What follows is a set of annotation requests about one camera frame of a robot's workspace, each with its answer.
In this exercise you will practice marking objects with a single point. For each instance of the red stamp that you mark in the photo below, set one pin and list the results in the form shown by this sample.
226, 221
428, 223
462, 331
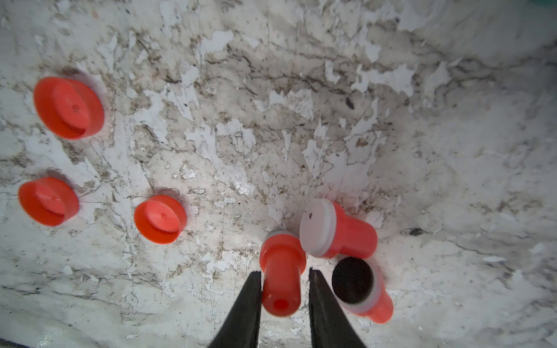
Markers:
326, 231
359, 287

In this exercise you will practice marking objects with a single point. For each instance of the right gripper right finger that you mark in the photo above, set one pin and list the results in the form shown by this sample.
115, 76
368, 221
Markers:
329, 325

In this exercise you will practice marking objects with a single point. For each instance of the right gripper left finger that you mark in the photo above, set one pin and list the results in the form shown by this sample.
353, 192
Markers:
242, 325

